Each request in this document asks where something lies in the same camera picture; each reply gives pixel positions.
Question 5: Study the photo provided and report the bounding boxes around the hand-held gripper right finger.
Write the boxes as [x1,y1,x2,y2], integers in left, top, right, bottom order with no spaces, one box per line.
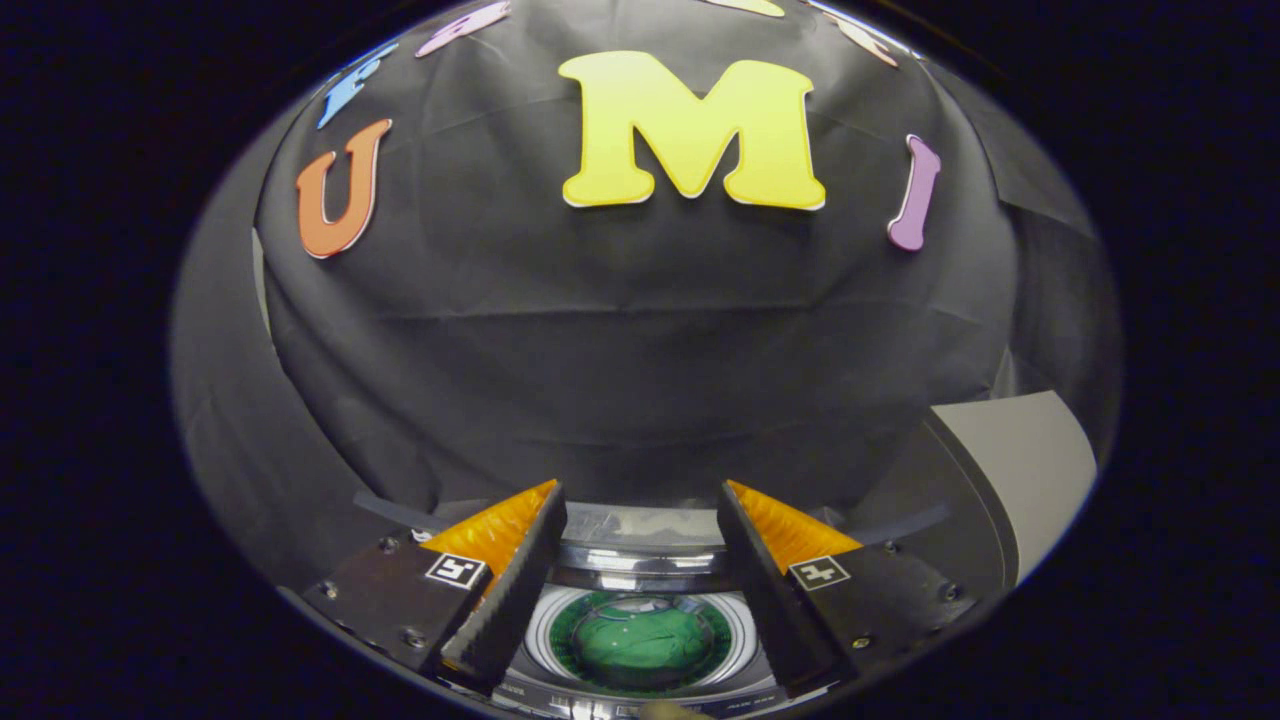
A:
[716,480,976,698]

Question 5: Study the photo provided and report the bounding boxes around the dark washing machine lid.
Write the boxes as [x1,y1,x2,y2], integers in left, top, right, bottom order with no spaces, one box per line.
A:
[355,488,951,601]

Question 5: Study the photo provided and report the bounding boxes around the green polo shirt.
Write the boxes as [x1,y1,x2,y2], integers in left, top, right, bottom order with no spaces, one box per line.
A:
[570,597,716,691]

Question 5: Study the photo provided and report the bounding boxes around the beige cabinet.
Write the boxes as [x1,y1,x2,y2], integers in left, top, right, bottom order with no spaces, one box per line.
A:
[850,390,1099,601]

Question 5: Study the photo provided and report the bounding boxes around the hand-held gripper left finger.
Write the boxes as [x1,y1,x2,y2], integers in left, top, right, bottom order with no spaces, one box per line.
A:
[300,480,569,696]

